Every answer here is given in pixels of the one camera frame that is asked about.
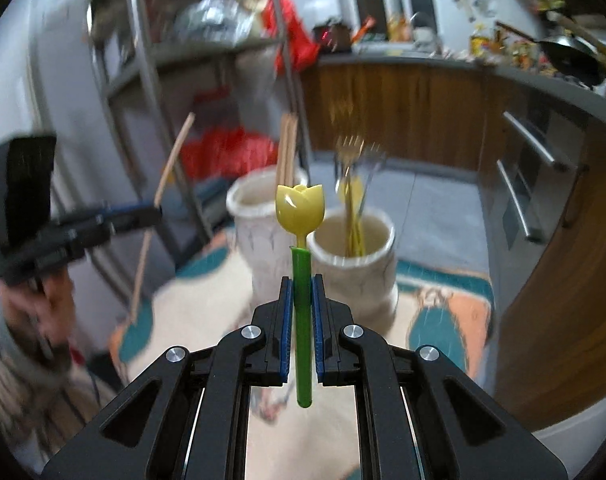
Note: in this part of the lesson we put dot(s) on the person's left hand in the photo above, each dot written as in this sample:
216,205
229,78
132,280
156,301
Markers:
48,315

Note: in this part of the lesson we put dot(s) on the yellow-green plastic spoon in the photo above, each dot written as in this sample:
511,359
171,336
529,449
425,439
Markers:
352,195

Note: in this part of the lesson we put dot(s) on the grey countertop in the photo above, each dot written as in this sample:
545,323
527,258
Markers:
433,60

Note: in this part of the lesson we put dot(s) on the built-in oven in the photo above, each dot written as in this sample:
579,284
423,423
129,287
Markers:
528,175

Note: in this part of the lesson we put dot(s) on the red plastic bag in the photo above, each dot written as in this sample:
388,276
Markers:
228,152
293,30

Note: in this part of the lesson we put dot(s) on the printed quilted cloth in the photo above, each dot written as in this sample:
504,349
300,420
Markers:
433,310

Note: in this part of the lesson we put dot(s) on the metal shelf rack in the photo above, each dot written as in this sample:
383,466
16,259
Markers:
143,85

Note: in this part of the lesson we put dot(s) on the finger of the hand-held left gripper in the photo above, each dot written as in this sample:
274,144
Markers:
130,207
135,221

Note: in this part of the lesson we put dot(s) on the floral ceramic utensil holder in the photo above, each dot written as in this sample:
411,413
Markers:
353,270

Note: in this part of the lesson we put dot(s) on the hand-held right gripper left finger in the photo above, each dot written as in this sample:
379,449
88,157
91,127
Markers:
284,330

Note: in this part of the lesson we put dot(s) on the silver fork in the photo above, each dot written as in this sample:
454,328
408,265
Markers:
370,175

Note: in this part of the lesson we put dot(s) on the person's left forearm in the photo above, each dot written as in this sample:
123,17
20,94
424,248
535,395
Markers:
28,400

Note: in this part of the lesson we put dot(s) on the wooden kitchen cabinets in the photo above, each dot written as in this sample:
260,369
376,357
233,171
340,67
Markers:
433,120

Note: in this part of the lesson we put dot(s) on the gold fork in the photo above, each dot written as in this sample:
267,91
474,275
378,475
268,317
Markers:
350,145

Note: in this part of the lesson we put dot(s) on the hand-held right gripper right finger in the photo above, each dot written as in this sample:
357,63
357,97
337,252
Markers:
319,330

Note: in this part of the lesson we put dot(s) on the black wok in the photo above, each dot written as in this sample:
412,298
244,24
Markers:
570,57

